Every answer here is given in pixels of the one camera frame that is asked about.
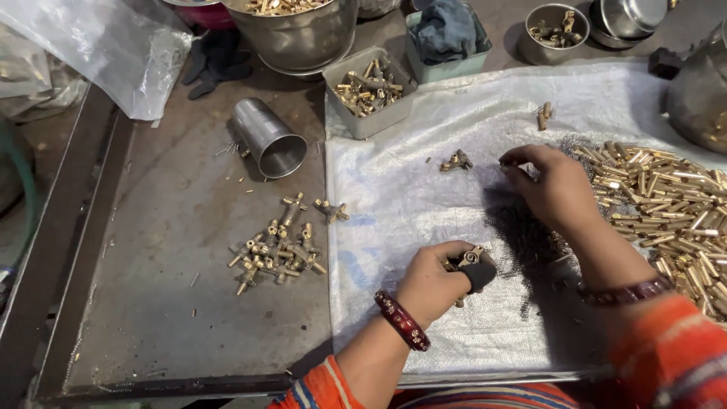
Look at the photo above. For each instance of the person's left hand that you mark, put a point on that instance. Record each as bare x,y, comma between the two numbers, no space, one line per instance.
426,284

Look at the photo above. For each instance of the person's right hand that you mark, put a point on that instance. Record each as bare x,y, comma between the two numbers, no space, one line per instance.
559,187

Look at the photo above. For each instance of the red studded bangle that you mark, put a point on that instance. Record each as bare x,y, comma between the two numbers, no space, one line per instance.
402,321

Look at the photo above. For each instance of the white woven sack sheet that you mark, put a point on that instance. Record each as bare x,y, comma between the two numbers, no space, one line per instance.
409,227

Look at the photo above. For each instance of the pile of small steel springs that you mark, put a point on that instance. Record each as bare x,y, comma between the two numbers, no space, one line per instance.
525,238

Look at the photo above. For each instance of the pile of brass pins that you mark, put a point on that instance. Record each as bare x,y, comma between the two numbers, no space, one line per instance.
670,210

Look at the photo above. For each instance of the dark maroon bangle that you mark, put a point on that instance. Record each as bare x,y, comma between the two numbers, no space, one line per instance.
625,293

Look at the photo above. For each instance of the steel bowl of brass valves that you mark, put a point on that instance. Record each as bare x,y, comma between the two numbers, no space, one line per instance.
551,34

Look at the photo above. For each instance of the heap of assembled brass valves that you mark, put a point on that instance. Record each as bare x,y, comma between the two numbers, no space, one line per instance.
275,253

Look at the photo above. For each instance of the black block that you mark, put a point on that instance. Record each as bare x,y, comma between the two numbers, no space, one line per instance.
664,63

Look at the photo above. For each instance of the teal plastic box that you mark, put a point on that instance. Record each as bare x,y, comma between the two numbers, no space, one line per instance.
448,67

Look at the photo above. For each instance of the big steel vessel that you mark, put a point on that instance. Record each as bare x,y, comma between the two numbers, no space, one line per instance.
701,91

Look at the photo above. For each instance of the stacked empty steel bowls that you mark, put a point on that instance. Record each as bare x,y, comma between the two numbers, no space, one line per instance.
625,20

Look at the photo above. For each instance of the dark blue cloth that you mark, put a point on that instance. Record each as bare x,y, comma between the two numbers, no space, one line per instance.
446,28

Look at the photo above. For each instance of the grey tray of brass parts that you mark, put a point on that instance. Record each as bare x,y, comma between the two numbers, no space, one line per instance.
370,91

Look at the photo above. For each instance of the person's orange striped garment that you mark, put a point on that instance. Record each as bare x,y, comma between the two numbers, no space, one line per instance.
670,358

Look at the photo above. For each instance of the steel tumbler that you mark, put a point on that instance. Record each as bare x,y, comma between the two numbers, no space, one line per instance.
268,138

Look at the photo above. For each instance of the large steel pot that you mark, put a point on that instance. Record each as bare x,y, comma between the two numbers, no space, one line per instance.
295,34

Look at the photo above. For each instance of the black glove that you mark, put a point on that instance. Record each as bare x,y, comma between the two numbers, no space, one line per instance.
216,62

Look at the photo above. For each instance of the pink bowl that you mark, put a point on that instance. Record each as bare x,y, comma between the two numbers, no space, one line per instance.
209,15

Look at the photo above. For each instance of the clear plastic bag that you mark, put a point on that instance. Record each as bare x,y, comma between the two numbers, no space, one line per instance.
108,48

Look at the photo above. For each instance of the plastic bags of parts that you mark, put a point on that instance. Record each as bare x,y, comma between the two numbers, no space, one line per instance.
40,85

